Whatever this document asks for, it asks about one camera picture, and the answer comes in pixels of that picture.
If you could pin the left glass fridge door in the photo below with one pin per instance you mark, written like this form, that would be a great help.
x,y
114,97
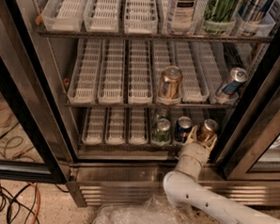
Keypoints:
x,y
31,84

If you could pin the right glass fridge door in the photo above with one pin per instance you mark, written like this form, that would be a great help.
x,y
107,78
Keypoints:
x,y
242,152

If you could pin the glass fridge door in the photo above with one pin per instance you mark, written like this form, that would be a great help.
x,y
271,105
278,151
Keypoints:
x,y
31,84
242,152

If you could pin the green can front bottom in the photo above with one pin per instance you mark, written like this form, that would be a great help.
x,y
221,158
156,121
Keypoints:
x,y
161,131

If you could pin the bottom wire shelf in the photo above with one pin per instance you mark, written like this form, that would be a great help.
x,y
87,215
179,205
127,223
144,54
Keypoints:
x,y
144,147

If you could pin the orange can middle shelf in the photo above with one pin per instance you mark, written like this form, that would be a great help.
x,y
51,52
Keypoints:
x,y
170,82

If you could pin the blue silver can middle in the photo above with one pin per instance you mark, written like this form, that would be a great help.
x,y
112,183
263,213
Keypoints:
x,y
236,77

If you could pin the middle wire shelf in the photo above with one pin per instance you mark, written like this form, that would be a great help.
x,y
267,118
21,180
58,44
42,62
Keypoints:
x,y
182,105

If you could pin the steel fridge base grille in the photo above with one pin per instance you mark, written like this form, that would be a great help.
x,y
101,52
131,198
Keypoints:
x,y
123,183

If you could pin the blue silver can top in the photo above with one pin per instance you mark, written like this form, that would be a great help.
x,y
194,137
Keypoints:
x,y
253,11

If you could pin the blue silver can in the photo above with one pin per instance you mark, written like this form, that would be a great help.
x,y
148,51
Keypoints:
x,y
253,11
236,77

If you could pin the wire shelf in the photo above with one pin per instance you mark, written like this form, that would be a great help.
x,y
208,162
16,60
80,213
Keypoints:
x,y
144,147
182,105
130,36

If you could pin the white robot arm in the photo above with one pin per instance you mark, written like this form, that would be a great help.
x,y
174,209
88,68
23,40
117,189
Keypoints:
x,y
181,187

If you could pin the green can rear bottom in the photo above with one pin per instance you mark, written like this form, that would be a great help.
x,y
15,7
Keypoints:
x,y
161,113

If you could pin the blue can bottom shelf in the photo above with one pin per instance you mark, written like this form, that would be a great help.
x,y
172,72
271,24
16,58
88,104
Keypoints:
x,y
183,129

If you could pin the tray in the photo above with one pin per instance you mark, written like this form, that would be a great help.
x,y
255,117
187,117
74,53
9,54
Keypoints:
x,y
102,15
211,57
140,80
64,15
140,17
115,126
138,128
93,126
110,88
194,87
83,85
163,56

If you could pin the white bottle top shelf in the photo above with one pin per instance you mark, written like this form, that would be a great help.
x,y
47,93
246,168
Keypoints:
x,y
180,16

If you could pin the clear plastic bag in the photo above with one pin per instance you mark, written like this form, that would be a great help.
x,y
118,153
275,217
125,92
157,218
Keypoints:
x,y
156,210

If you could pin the green can top shelf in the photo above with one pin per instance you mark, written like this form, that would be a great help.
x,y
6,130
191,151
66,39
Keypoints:
x,y
220,11

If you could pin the orange can shelf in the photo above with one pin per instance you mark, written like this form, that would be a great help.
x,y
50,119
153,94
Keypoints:
x,y
207,130
170,82

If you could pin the orange can bottom shelf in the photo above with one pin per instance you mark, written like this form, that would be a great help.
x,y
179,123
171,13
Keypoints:
x,y
207,130

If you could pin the top wire shelf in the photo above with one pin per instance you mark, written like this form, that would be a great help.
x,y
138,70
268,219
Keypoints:
x,y
130,36

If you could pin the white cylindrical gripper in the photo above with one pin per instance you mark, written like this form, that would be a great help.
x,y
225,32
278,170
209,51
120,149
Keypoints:
x,y
196,152

